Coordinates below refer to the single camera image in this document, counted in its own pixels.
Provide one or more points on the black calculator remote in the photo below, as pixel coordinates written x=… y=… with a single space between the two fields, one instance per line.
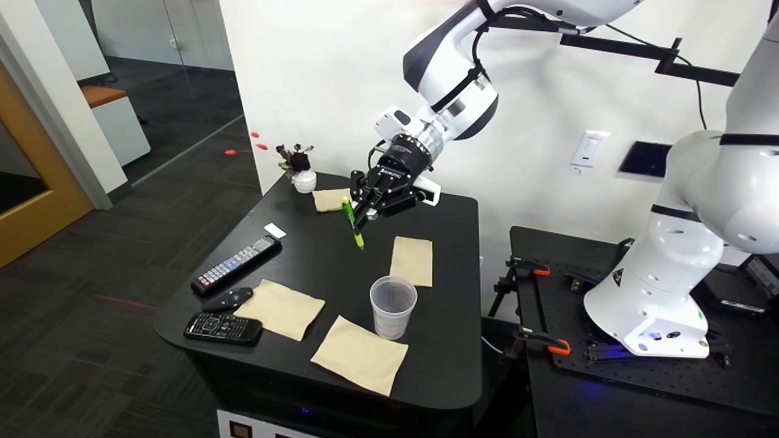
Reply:
x=225 y=328

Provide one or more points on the small black remote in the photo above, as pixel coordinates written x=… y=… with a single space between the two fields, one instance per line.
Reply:
x=228 y=299

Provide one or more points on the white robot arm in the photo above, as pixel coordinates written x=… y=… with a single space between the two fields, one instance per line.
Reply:
x=458 y=93

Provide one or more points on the large beige paper napkin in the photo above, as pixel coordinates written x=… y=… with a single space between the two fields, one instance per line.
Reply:
x=413 y=261

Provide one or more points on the white wall outlet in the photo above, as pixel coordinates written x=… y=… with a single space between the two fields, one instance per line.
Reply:
x=587 y=149

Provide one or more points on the orange clamp front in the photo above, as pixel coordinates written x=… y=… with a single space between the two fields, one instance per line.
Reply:
x=531 y=338

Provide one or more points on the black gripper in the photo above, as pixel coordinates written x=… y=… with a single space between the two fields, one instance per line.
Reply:
x=394 y=182

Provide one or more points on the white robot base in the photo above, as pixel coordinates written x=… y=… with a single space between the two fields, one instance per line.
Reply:
x=720 y=190

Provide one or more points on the white flower vase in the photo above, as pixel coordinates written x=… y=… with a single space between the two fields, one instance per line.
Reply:
x=306 y=181

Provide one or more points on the beige napkin near remotes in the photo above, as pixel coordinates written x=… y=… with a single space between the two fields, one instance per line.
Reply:
x=282 y=310

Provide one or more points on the beige napkin under cup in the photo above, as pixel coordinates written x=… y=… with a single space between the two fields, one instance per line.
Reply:
x=361 y=355

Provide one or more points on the small white eraser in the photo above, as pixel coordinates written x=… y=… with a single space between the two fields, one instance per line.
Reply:
x=277 y=232

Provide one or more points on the red flowers bouquet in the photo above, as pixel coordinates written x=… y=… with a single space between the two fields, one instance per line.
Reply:
x=296 y=158

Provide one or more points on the orange clamp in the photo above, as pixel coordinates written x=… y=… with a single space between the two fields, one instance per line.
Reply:
x=518 y=270
x=531 y=338

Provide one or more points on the clear plastic cup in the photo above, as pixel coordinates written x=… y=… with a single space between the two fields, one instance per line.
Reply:
x=394 y=301

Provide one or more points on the beige napkin near vase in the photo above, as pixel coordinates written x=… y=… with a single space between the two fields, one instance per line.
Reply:
x=329 y=199

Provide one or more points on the green pen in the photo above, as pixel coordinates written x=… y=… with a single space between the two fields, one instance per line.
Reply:
x=348 y=204

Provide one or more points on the long black remote control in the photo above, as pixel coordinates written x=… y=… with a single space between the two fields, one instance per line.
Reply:
x=236 y=266

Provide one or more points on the orange clamp rear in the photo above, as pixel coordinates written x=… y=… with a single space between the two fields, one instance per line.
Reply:
x=518 y=270

